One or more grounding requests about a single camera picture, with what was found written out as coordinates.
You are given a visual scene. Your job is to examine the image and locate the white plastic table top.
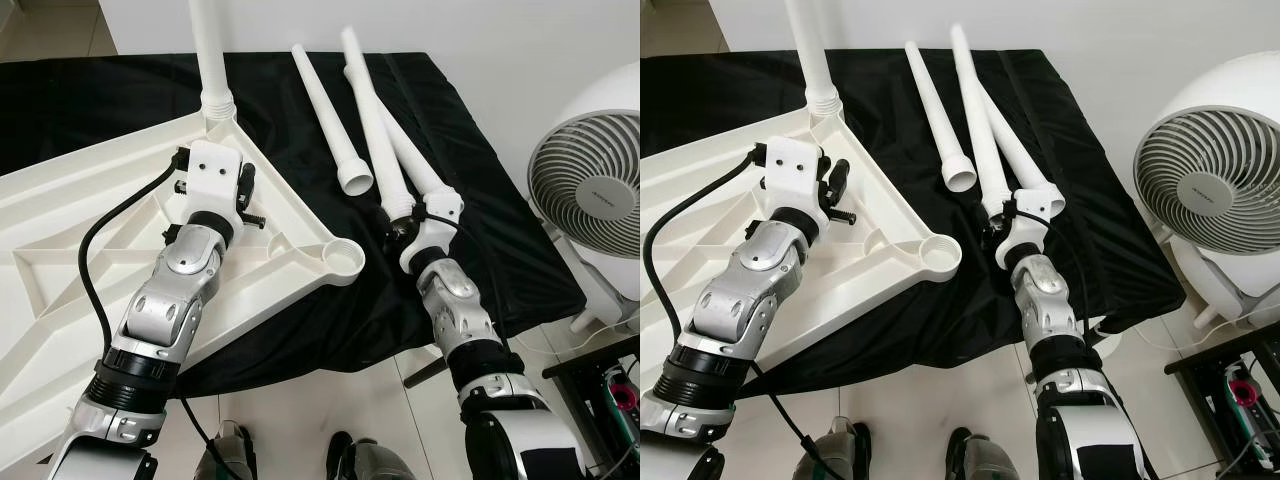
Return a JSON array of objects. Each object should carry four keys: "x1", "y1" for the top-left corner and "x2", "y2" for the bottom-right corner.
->
[
  {"x1": 0, "y1": 108, "x2": 369, "y2": 471},
  {"x1": 640, "y1": 105, "x2": 963, "y2": 471}
]

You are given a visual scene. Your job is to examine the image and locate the black tablecloth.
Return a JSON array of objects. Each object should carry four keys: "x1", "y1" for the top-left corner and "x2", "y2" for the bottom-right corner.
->
[
  {"x1": 640, "y1": 48, "x2": 1191, "y2": 401},
  {"x1": 0, "y1": 50, "x2": 591, "y2": 401}
]

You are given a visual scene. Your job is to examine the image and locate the black metal table leg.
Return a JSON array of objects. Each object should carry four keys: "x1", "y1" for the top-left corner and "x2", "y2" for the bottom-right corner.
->
[{"x1": 403, "y1": 350, "x2": 451, "y2": 389}]

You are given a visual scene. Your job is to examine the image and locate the white round fan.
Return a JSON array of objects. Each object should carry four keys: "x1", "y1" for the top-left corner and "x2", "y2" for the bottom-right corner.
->
[
  {"x1": 1133, "y1": 48, "x2": 1280, "y2": 331},
  {"x1": 527, "y1": 62, "x2": 641, "y2": 336}
]

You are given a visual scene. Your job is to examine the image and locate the black shelf rack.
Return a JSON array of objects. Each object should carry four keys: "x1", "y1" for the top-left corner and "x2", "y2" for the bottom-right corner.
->
[
  {"x1": 1165, "y1": 345, "x2": 1280, "y2": 480},
  {"x1": 543, "y1": 340, "x2": 641, "y2": 480}
]

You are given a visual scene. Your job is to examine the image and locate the grey right robot foot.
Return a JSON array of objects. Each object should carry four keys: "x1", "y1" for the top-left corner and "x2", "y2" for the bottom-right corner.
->
[
  {"x1": 945, "y1": 427, "x2": 1031, "y2": 480},
  {"x1": 325, "y1": 430, "x2": 421, "y2": 480}
]

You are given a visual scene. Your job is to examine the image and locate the grey robot foot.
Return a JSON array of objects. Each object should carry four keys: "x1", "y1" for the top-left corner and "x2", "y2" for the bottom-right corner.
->
[
  {"x1": 325, "y1": 430, "x2": 421, "y2": 480},
  {"x1": 945, "y1": 427, "x2": 1031, "y2": 480},
  {"x1": 195, "y1": 420, "x2": 256, "y2": 480},
  {"x1": 805, "y1": 418, "x2": 871, "y2": 480}
]

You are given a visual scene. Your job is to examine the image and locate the pink hair dryer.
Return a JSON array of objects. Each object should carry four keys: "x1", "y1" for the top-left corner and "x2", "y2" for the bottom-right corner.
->
[
  {"x1": 598, "y1": 365, "x2": 633, "y2": 401},
  {"x1": 1225, "y1": 375, "x2": 1266, "y2": 406}
]

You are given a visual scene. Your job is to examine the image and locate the grey left robot foot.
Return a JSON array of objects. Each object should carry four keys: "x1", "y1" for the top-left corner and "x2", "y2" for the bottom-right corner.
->
[
  {"x1": 195, "y1": 420, "x2": 256, "y2": 480},
  {"x1": 805, "y1": 418, "x2": 871, "y2": 480}
]

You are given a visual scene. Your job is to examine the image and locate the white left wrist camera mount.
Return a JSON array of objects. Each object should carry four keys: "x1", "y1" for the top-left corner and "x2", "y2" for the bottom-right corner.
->
[
  {"x1": 185, "y1": 140, "x2": 249, "y2": 223},
  {"x1": 762, "y1": 137, "x2": 833, "y2": 216}
]

